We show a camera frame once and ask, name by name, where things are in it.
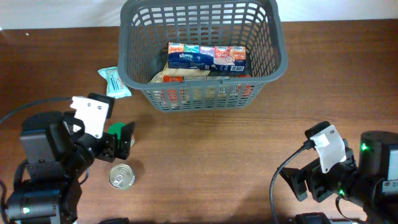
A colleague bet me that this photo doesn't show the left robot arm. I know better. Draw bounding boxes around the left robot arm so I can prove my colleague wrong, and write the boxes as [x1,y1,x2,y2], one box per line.
[1,93,136,223]

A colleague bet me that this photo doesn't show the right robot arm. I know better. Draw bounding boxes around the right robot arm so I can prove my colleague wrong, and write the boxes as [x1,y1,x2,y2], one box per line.
[280,131,397,223]

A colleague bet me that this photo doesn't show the green lidded jar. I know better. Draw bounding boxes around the green lidded jar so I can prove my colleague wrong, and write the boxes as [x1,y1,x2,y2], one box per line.
[108,123,136,147]

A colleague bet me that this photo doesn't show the orange pasta packet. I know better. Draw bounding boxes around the orange pasta packet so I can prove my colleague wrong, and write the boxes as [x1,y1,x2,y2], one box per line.
[160,73,254,103]

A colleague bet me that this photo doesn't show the silver pull-tab tin can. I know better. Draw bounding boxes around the silver pull-tab tin can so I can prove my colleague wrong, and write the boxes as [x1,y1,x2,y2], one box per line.
[108,164,136,190]

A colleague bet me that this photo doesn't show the grey plastic lattice basket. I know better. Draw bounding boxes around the grey plastic lattice basket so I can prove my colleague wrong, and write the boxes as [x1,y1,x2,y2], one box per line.
[118,0,288,112]

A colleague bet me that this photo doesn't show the mint green wipes packet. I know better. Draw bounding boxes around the mint green wipes packet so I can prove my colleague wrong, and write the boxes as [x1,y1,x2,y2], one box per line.
[98,67,132,99]

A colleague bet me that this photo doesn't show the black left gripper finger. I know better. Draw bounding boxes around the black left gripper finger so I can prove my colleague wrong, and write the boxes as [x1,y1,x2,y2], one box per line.
[117,122,135,160]
[88,93,115,119]

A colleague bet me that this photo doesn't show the brown paper pouch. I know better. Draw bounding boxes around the brown paper pouch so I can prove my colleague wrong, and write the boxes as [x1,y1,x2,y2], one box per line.
[150,63,210,83]

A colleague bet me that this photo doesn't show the Kleenex tissue multipack box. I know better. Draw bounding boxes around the Kleenex tissue multipack box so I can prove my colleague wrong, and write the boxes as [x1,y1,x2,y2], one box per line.
[167,42,247,72]

